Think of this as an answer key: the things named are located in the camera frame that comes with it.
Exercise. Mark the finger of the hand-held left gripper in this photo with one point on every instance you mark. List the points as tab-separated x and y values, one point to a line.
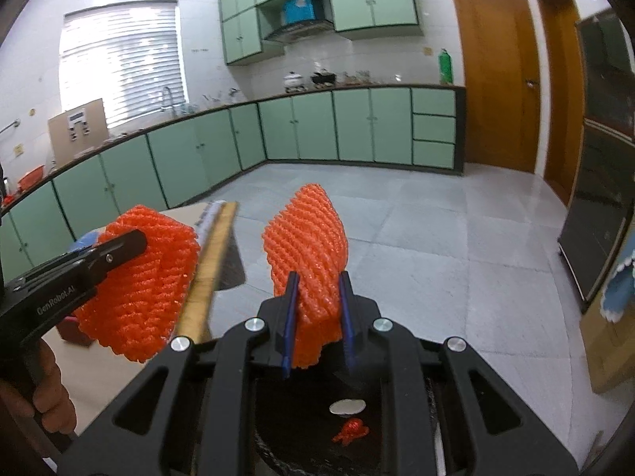
119	250

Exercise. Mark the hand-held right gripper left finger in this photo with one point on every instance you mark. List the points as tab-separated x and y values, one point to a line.
287	327

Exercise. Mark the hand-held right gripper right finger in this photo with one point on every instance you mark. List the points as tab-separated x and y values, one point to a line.
347	329

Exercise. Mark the orange foam fruit net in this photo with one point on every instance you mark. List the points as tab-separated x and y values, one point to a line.
144	297
310	248

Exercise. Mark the black trash bin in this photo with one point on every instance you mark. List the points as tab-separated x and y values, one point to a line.
307	436

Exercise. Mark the person's left hand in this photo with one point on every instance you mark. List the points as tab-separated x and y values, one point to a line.
54	396

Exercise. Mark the white round paper piece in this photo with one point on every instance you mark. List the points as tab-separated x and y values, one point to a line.
347	406

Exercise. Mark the wooden table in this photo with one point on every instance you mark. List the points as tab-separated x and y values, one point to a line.
208	277

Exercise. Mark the red crumpled wrapper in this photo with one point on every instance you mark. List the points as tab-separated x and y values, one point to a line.
352	431

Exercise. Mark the beige tablecloth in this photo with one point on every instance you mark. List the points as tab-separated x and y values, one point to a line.
106	386

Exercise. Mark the red plastic basin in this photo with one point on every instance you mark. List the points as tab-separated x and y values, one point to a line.
30	178

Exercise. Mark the wooden cutting board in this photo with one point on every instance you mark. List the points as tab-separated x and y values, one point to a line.
79	131

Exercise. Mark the metal sink faucet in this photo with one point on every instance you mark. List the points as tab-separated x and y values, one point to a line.
166	99

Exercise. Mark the metal towel bar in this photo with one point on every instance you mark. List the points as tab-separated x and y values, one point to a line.
10	126

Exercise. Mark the white window blinds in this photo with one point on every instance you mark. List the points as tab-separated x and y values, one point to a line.
124	64

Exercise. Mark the green lower kitchen cabinets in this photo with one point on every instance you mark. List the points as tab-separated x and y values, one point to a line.
317	124

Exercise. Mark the white cooking pot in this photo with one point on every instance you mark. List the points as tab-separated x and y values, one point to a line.
292	81

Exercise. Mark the black wok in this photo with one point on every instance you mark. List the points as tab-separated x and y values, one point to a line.
323	78

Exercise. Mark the brown cardboard box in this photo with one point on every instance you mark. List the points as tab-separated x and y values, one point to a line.
612	357

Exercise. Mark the blue and white cloth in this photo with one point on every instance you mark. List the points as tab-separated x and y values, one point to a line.
620	290

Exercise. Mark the green plastic bottle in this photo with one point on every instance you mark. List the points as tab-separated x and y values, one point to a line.
445	68

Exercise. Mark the range hood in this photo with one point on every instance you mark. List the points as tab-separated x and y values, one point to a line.
297	32

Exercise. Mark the brown wooden door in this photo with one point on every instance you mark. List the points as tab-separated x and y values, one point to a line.
496	79
558	99

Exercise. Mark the blue box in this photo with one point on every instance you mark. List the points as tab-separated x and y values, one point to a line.
299	9

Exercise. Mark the black refrigerator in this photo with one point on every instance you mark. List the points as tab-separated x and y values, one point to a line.
603	158

